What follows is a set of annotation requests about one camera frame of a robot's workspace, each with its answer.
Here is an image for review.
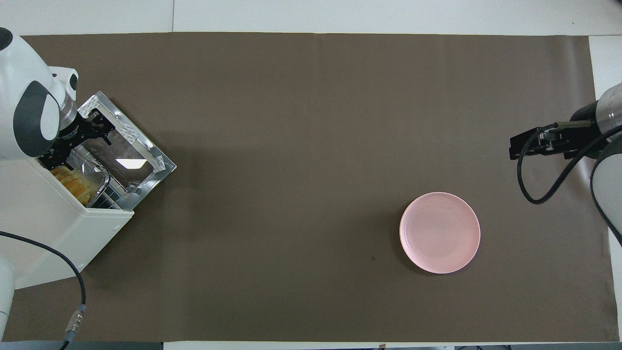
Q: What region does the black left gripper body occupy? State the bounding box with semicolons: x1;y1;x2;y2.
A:
49;117;93;168

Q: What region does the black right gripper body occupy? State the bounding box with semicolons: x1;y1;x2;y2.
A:
539;101;601;158

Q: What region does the yellow sliced bread loaf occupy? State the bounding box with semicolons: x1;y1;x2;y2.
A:
50;166;93;205

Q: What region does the aluminium foil tray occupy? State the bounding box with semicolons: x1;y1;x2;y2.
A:
49;148;111;207

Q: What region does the glass oven door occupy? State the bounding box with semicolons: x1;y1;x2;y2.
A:
73;91;177;210

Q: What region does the cream toaster oven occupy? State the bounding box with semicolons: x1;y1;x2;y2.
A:
0;91;134;290

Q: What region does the pink round plate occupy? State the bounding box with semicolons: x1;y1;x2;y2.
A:
399;192;481;274

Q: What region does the brown table mat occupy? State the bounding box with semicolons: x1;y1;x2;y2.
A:
0;32;620;343

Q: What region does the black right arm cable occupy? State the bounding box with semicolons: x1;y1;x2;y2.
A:
517;124;622;205

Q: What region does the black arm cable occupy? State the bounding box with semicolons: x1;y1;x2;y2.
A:
517;124;622;205
0;231;87;350

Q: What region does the metal oven wire rack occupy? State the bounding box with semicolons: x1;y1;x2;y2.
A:
92;180;123;210

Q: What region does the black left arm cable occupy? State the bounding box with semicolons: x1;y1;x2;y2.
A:
0;231;87;350

